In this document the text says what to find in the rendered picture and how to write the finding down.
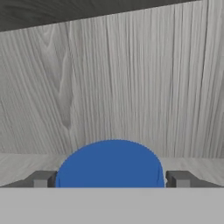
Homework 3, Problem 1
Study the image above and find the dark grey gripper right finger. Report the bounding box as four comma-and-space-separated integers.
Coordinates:
164, 170, 222, 188

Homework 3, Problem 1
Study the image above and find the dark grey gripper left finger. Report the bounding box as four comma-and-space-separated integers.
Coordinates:
2, 170, 59, 188

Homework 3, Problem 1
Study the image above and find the blue round lid jar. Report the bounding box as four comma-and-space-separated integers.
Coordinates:
54, 139, 166, 188

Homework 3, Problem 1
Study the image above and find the grey wood cabinet interior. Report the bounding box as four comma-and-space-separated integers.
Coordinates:
0, 0, 224, 187

